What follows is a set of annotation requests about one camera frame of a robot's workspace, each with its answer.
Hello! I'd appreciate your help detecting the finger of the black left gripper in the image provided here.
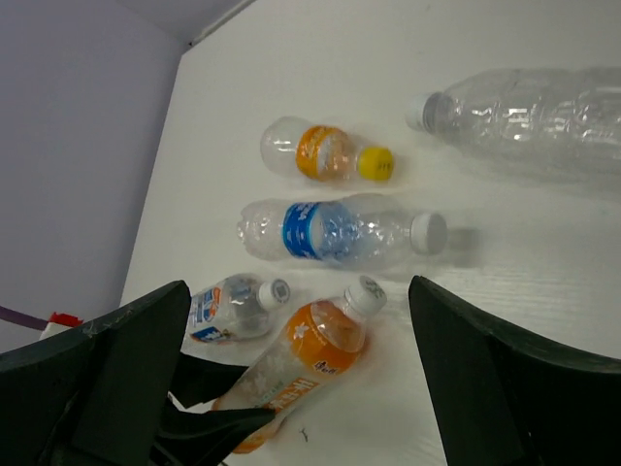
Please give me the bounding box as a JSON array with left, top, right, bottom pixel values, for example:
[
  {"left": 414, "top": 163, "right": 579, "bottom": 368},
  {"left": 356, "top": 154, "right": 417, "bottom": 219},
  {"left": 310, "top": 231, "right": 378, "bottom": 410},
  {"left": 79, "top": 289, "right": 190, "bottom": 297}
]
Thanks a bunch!
[
  {"left": 169, "top": 353, "right": 247, "bottom": 408},
  {"left": 154, "top": 406, "right": 276, "bottom": 466}
]

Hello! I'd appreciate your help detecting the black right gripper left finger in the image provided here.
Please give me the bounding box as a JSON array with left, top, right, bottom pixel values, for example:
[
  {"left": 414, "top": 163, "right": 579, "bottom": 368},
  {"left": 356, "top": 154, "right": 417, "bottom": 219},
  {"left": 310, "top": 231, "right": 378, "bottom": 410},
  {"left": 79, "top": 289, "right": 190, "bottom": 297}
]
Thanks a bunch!
[{"left": 1, "top": 281, "right": 190, "bottom": 465}]

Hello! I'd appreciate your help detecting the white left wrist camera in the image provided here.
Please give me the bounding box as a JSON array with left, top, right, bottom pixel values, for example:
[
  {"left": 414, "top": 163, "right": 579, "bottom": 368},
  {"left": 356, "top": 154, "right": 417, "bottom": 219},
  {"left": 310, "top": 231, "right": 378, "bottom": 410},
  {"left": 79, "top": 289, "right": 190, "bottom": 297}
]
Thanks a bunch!
[{"left": 39, "top": 313, "right": 83, "bottom": 340}]

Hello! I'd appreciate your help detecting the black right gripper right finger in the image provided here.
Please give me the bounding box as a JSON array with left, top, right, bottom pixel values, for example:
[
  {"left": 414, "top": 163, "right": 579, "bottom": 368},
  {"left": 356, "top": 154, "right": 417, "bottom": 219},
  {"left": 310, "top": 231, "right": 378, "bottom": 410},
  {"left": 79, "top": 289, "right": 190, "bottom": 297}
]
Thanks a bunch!
[{"left": 409, "top": 276, "right": 620, "bottom": 465}]

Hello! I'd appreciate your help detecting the small bottle yellow cap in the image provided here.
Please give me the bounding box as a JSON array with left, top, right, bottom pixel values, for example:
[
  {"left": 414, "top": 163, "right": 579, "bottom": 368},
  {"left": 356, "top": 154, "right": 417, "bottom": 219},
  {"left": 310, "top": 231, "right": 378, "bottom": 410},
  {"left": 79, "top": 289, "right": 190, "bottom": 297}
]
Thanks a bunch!
[{"left": 260, "top": 116, "right": 396, "bottom": 183}]

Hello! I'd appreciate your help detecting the large clear unlabeled bottle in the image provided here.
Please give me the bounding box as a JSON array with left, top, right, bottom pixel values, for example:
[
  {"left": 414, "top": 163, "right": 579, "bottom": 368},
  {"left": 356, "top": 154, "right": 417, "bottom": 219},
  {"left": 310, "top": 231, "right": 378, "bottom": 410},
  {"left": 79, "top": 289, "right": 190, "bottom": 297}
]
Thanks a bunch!
[{"left": 405, "top": 67, "right": 620, "bottom": 186}]

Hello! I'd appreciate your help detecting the large orange label bottle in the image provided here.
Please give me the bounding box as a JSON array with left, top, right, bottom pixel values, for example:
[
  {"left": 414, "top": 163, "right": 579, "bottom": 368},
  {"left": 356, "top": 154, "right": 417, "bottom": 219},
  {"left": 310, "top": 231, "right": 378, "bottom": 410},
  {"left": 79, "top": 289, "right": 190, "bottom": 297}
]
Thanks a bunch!
[{"left": 212, "top": 276, "right": 387, "bottom": 454}]

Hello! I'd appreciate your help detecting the bottle blue orange white label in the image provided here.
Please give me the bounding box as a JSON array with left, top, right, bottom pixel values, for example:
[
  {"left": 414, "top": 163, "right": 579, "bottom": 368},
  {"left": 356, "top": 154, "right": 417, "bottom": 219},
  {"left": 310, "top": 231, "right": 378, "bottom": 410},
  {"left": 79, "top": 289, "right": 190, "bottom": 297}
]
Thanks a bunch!
[{"left": 186, "top": 273, "right": 291, "bottom": 343}]

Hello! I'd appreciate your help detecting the clear bottle blue label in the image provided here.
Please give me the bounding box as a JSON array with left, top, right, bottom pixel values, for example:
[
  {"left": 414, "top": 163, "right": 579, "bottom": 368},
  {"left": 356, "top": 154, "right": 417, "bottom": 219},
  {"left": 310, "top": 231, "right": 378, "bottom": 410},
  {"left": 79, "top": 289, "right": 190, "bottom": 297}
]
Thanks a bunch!
[{"left": 237, "top": 193, "right": 448, "bottom": 272}]

